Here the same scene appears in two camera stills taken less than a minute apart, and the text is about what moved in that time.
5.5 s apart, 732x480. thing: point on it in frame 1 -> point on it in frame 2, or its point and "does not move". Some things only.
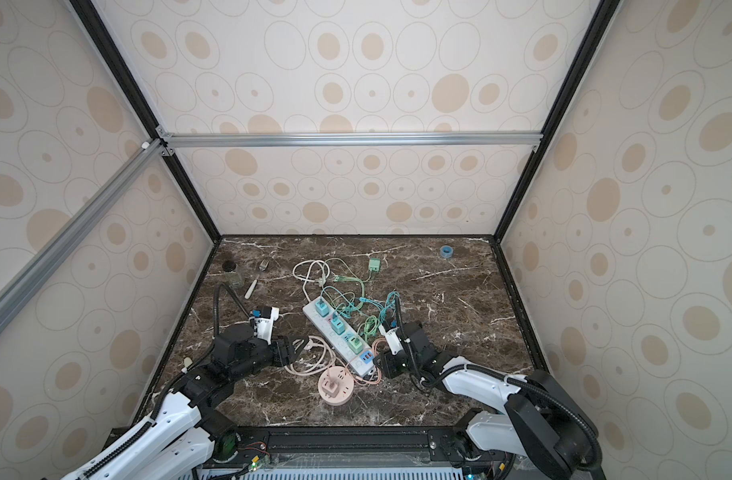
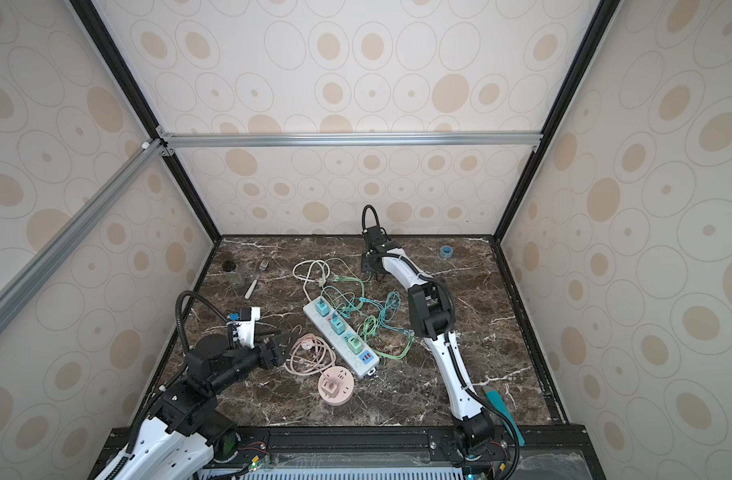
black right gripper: [386, 366] -> [366, 265]
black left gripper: [288, 356] does not move
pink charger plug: [330, 387] does not move
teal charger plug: [322, 307] does not move
